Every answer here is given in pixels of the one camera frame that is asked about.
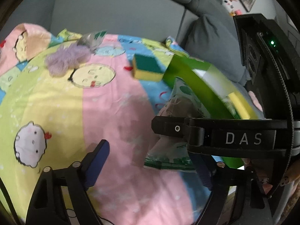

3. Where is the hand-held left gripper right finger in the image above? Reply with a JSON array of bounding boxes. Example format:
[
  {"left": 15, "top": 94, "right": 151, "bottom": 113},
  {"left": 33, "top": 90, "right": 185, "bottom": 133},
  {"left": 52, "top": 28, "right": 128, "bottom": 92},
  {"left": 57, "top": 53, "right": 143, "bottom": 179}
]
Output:
[{"left": 192, "top": 151, "right": 268, "bottom": 225}]

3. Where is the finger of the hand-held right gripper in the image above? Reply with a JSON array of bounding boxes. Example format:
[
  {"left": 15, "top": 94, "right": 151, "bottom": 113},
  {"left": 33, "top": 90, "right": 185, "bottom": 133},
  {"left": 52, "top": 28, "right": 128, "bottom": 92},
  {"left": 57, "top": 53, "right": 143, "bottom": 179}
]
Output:
[{"left": 151, "top": 117, "right": 191, "bottom": 143}]

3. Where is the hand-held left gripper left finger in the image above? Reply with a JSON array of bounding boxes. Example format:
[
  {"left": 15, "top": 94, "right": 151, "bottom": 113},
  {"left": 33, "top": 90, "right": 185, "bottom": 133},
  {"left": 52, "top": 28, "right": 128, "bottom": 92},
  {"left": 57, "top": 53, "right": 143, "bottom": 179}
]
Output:
[{"left": 25, "top": 139, "right": 110, "bottom": 225}]

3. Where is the green print scrubber bag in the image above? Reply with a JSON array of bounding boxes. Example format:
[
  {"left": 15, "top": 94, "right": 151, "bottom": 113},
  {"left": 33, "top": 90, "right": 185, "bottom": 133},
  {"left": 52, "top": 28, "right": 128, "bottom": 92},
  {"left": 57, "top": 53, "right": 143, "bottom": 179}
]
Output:
[
  {"left": 143, "top": 77, "right": 214, "bottom": 171},
  {"left": 76, "top": 30, "right": 108, "bottom": 52}
]

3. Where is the yellow green sponge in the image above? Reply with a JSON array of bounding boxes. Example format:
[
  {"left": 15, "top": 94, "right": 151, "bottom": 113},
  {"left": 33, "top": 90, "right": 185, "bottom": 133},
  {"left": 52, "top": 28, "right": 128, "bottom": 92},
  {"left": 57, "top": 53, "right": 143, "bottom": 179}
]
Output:
[
  {"left": 132, "top": 53, "right": 164, "bottom": 81},
  {"left": 228, "top": 92, "right": 252, "bottom": 120}
]

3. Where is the green box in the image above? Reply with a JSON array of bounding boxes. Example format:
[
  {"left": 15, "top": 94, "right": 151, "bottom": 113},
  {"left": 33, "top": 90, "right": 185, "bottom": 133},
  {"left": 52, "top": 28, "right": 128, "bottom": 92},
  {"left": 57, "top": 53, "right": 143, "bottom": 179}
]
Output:
[{"left": 163, "top": 53, "right": 260, "bottom": 170}]

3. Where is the purple mesh bath pouf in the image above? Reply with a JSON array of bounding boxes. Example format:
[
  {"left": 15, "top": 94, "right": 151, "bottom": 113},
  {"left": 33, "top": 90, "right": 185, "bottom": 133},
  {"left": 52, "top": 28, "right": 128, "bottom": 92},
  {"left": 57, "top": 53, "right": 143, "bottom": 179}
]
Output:
[{"left": 44, "top": 45, "right": 92, "bottom": 77}]

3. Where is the person's right hand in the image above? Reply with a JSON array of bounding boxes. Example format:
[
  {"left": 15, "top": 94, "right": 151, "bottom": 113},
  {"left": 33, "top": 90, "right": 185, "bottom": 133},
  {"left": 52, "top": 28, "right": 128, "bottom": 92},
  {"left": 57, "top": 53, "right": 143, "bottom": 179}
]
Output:
[{"left": 244, "top": 158, "right": 274, "bottom": 194}]

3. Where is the cartoon printed blanket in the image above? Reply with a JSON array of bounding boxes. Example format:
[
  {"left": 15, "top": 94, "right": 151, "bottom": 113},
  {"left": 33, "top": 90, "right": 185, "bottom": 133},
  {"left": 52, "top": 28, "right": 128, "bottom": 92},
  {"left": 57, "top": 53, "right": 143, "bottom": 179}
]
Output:
[{"left": 0, "top": 23, "right": 265, "bottom": 225}]

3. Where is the grey sofa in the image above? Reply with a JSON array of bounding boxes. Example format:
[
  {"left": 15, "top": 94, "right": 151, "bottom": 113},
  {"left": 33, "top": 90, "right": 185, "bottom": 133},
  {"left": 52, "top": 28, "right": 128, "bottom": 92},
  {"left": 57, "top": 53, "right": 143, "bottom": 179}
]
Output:
[{"left": 0, "top": 0, "right": 258, "bottom": 92}]

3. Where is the grey ribbed cushion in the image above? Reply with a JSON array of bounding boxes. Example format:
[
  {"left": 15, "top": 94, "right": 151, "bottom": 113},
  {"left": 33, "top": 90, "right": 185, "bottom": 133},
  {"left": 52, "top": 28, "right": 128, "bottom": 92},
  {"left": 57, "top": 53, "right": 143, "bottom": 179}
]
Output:
[{"left": 0, "top": 0, "right": 58, "bottom": 40}]

